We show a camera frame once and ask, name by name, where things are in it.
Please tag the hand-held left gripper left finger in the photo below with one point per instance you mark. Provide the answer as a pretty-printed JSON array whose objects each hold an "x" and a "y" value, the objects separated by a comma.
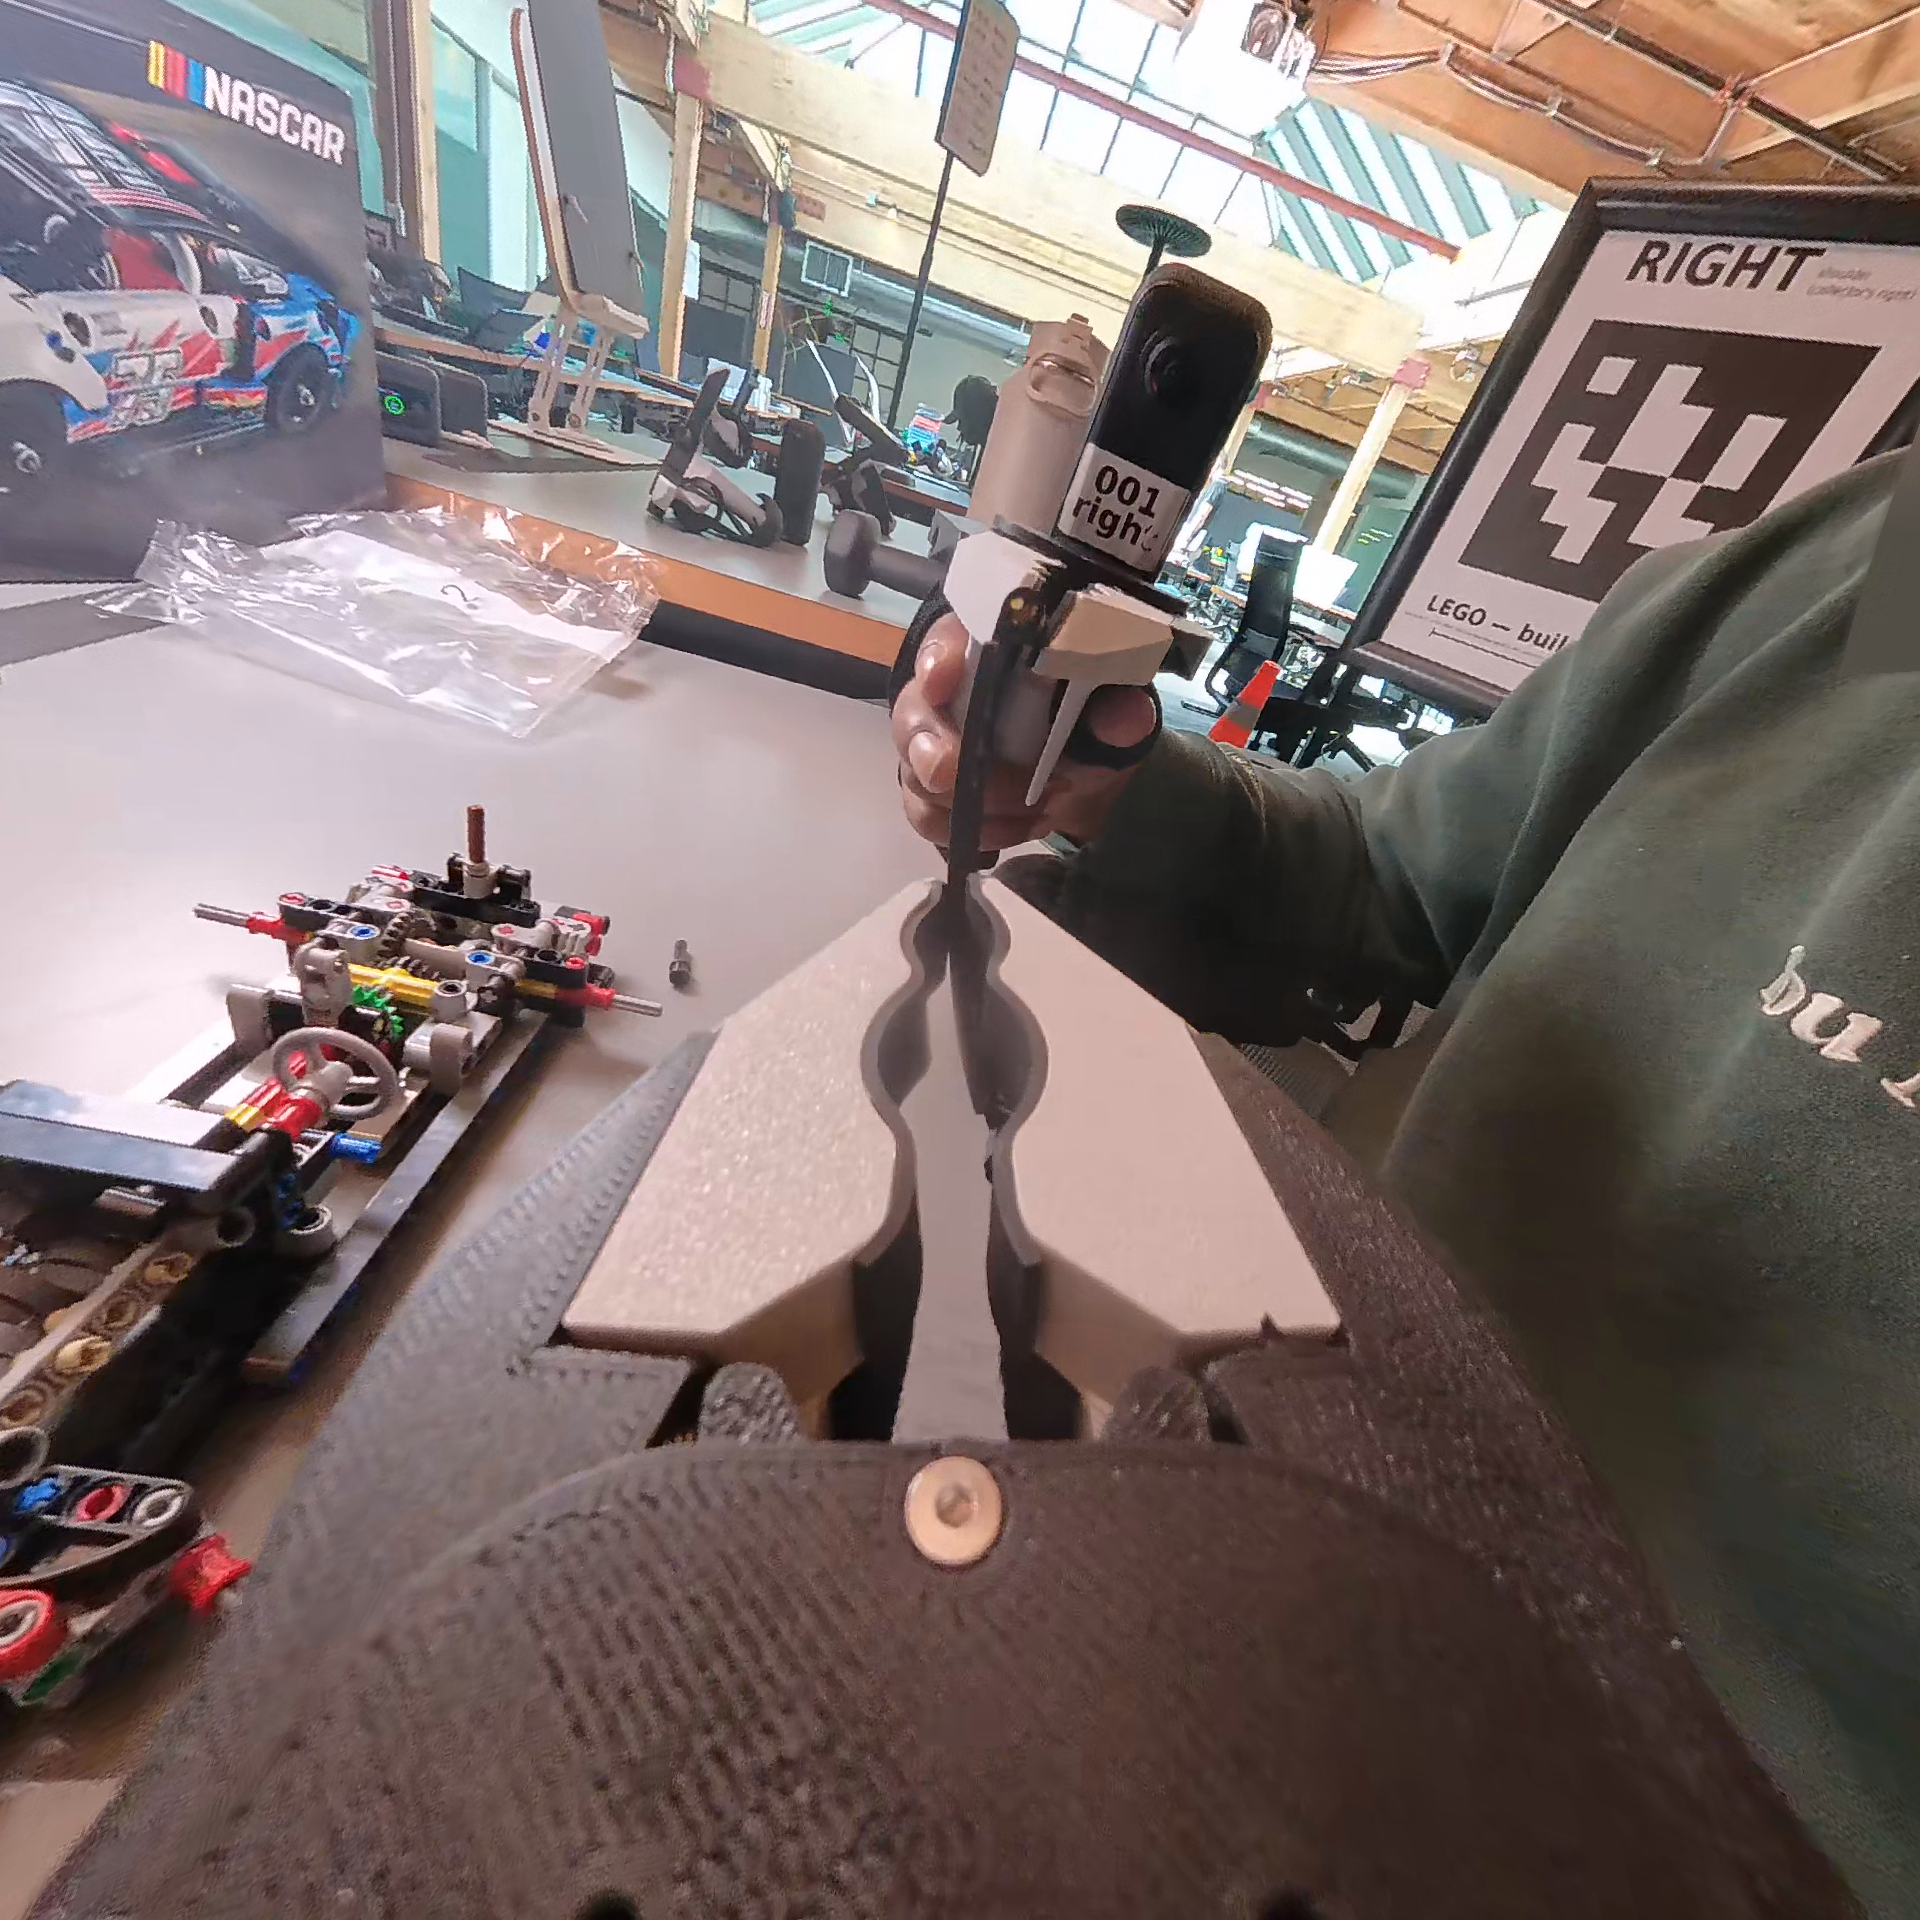
[{"x": 749, "y": 1171}]

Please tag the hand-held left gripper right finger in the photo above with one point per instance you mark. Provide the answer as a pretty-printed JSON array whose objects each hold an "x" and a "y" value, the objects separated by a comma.
[{"x": 1171, "y": 1171}]

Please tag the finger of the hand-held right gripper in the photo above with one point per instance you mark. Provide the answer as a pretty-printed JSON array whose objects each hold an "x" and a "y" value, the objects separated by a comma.
[
  {"x": 997, "y": 593},
  {"x": 1109, "y": 637}
]

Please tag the black curved lego panel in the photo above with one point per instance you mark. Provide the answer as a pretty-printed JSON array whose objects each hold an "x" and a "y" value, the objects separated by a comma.
[{"x": 975, "y": 751}]

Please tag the lego car chassis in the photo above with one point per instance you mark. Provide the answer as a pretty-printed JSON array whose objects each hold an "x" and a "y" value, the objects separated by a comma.
[{"x": 135, "y": 1132}]

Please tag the person's right forearm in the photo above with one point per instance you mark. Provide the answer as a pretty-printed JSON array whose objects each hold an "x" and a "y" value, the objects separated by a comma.
[{"x": 1275, "y": 900}]

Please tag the lego set box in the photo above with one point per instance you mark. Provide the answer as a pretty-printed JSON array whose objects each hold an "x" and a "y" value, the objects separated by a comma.
[{"x": 148, "y": 300}]

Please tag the person's right hand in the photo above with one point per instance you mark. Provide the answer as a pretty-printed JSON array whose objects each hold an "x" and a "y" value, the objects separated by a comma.
[{"x": 938, "y": 721}]

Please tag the black dumbbell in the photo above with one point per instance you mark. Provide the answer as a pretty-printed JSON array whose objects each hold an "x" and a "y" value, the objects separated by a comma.
[{"x": 861, "y": 555}]

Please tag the beige water bottle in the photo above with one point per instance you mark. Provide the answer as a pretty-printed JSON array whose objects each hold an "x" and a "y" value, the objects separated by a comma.
[{"x": 1035, "y": 420}]

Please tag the orange traffic cone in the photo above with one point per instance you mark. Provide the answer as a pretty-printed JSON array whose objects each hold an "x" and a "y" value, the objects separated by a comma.
[{"x": 1252, "y": 698}]

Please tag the black office chair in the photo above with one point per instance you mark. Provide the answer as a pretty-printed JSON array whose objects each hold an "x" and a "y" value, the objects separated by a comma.
[{"x": 1267, "y": 600}]

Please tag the idle hand-held gripper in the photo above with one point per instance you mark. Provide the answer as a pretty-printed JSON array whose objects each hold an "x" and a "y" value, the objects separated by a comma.
[{"x": 721, "y": 464}]

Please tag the hanging paper sign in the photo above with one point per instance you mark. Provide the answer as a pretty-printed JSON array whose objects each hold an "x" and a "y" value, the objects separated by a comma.
[{"x": 979, "y": 75}]

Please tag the long background table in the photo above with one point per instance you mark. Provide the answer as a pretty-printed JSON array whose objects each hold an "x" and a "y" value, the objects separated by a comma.
[{"x": 600, "y": 509}]

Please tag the black framed sign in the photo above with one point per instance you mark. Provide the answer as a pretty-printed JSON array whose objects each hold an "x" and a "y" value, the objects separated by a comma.
[{"x": 1665, "y": 435}]

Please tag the wooden stand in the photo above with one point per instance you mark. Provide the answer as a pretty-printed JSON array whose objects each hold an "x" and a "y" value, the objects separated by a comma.
[{"x": 578, "y": 224}]

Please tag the clear plastic bag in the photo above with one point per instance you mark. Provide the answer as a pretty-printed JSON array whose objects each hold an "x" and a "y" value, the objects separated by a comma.
[{"x": 388, "y": 616}]

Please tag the black device green light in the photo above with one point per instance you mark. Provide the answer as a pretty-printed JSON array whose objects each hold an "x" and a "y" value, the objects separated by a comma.
[{"x": 420, "y": 402}]

